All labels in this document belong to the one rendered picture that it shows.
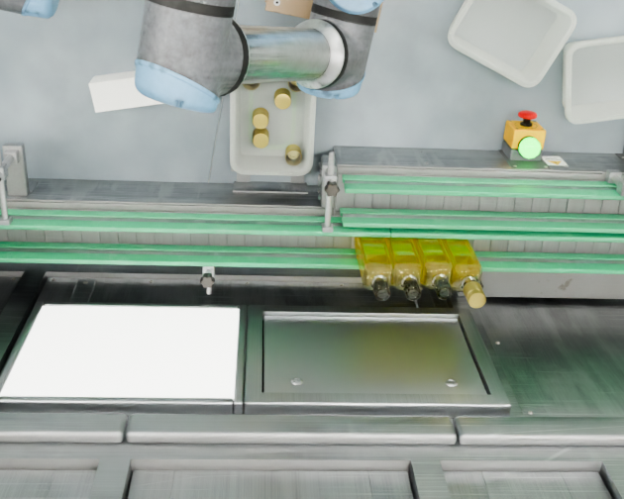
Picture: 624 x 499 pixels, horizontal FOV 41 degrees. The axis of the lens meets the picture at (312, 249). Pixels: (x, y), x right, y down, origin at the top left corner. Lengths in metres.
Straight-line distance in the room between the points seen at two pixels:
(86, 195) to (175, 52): 0.76
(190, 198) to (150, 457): 0.62
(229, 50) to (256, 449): 0.64
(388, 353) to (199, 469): 0.44
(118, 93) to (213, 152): 0.25
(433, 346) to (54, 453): 0.73
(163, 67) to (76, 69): 0.74
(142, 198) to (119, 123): 0.18
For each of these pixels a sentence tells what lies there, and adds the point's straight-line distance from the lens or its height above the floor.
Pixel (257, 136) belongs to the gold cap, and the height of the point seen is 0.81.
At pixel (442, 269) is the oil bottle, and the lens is 1.61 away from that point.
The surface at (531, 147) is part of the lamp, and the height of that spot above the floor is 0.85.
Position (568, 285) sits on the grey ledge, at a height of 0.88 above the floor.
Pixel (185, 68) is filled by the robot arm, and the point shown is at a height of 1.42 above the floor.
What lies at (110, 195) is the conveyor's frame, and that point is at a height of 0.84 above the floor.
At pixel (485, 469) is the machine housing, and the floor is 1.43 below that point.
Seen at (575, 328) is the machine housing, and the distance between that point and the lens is 1.88.
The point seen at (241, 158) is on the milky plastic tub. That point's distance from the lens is 1.80.
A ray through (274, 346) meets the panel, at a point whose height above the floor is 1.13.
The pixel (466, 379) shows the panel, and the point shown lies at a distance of 1.57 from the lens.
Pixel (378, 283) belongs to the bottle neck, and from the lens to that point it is 1.56.
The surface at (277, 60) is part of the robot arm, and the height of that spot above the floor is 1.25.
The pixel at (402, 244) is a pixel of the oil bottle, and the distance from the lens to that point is 1.69.
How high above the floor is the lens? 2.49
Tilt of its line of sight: 64 degrees down
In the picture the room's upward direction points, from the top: 174 degrees clockwise
